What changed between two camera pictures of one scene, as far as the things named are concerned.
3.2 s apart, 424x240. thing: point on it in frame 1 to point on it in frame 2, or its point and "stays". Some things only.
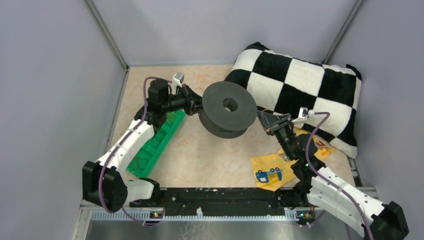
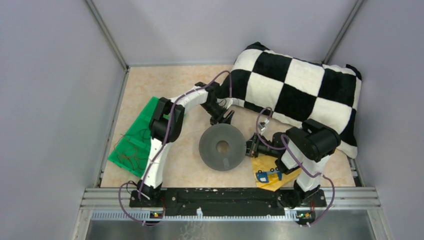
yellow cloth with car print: x=272 y=171 stays
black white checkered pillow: x=328 y=95 stays
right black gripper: x=268 y=121 to x=251 y=147
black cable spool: x=216 y=121 to x=226 y=161
